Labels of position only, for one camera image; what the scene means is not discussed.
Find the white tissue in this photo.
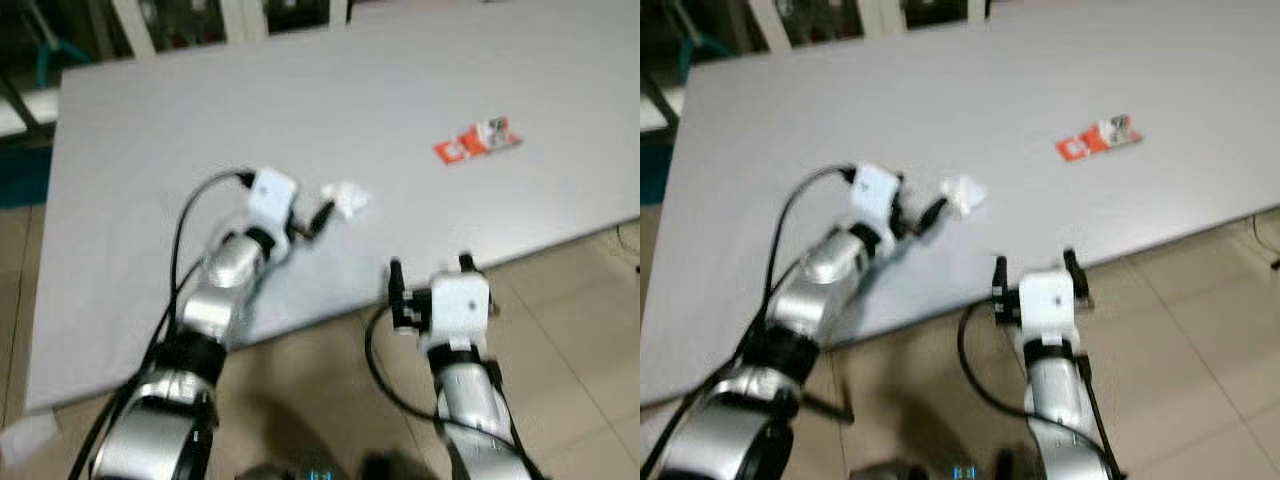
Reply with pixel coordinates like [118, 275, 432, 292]
[938, 175, 989, 216]
[320, 180, 371, 221]

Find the red snack packet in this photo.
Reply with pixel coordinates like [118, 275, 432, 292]
[1054, 115, 1143, 162]
[432, 117, 524, 166]

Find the white glass door cabinet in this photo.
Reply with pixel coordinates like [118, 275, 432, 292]
[110, 0, 351, 53]
[760, 0, 991, 46]

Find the black table leg bar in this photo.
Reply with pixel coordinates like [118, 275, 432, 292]
[800, 393, 858, 426]

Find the white paper sheet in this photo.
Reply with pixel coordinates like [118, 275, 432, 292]
[0, 412, 59, 469]

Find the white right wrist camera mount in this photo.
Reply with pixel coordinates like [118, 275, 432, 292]
[418, 272, 494, 351]
[1015, 268, 1079, 346]

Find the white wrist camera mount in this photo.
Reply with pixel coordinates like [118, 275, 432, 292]
[1015, 268, 1079, 346]
[848, 163, 904, 236]
[245, 168, 301, 236]
[418, 272, 494, 351]

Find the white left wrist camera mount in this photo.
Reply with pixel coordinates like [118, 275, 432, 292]
[848, 163, 904, 236]
[245, 168, 301, 236]

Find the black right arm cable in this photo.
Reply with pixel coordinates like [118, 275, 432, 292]
[364, 300, 546, 480]
[957, 300, 1126, 480]

